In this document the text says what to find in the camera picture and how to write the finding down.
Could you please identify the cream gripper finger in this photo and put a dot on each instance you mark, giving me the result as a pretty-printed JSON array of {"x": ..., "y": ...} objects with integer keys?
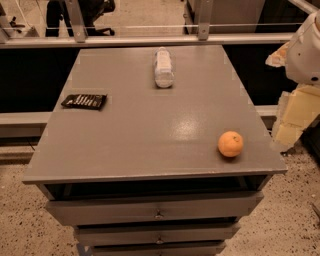
[
  {"x": 295, "y": 113},
  {"x": 279, "y": 57}
]

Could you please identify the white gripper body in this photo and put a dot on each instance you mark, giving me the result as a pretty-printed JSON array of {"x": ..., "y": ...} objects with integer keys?
[{"x": 304, "y": 61}]

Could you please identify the clear plastic water bottle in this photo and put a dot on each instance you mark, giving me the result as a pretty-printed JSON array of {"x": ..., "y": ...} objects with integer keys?
[{"x": 163, "y": 68}]

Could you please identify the orange fruit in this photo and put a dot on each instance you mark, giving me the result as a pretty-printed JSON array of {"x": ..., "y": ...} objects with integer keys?
[{"x": 230, "y": 144}]

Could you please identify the top grey drawer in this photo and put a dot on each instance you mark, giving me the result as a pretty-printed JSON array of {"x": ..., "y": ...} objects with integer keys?
[{"x": 149, "y": 209}]

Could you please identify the grey drawer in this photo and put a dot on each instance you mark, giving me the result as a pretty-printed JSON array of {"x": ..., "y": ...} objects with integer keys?
[
  {"x": 149, "y": 209},
  {"x": 203, "y": 248},
  {"x": 156, "y": 234}
]

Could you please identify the grey drawer cabinet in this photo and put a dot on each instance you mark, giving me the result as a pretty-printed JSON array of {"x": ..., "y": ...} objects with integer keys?
[{"x": 151, "y": 142}]

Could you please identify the middle grey drawer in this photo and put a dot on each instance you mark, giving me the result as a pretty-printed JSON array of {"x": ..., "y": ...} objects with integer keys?
[{"x": 156, "y": 234}]

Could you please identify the black snack packet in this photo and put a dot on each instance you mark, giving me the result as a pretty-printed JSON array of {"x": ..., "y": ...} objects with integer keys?
[{"x": 84, "y": 101}]

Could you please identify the grey metal railing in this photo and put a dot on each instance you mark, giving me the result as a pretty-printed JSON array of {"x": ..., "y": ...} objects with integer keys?
[{"x": 156, "y": 22}]

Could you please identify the bottom grey drawer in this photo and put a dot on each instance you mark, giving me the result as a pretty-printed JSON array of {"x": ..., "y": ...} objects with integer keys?
[{"x": 203, "y": 248}]

